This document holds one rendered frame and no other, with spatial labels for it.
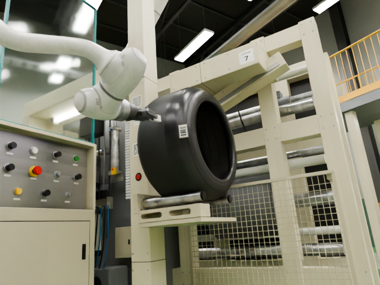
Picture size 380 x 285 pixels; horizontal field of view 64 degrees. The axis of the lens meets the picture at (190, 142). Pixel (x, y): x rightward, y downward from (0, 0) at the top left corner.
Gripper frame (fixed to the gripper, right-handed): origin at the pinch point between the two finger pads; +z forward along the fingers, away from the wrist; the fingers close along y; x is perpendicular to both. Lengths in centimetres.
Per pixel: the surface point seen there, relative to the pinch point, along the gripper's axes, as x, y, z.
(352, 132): -42, -54, 581
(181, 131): 8.2, -10.2, 4.2
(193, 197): 37.2, -6.0, 12.6
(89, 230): 46, 54, 4
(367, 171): 39, -63, 570
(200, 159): 21.1, -12.7, 12.6
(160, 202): 37.2, 12.3, 12.6
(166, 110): -3.8, -2.5, 6.2
